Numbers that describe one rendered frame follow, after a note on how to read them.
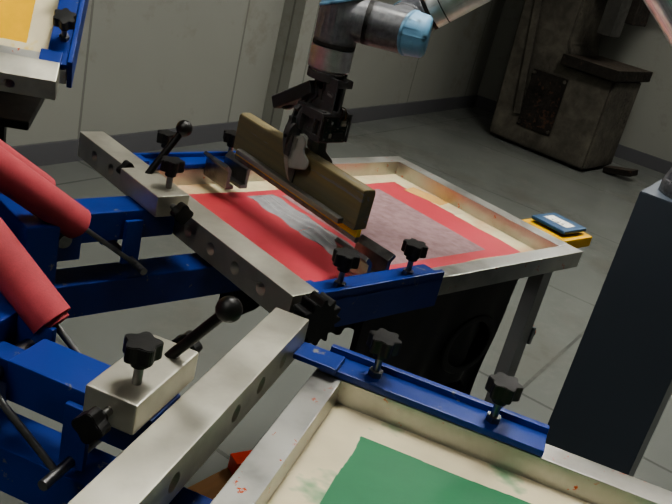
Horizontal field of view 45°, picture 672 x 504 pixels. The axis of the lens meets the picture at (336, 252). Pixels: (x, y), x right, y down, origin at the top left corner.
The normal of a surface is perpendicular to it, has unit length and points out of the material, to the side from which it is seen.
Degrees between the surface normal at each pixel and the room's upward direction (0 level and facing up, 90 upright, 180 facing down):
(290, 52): 90
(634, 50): 90
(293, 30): 90
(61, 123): 90
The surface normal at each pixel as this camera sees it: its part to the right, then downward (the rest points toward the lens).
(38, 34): 0.29, -0.54
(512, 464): -0.32, 0.30
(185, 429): 0.22, -0.90
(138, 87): 0.80, 0.40
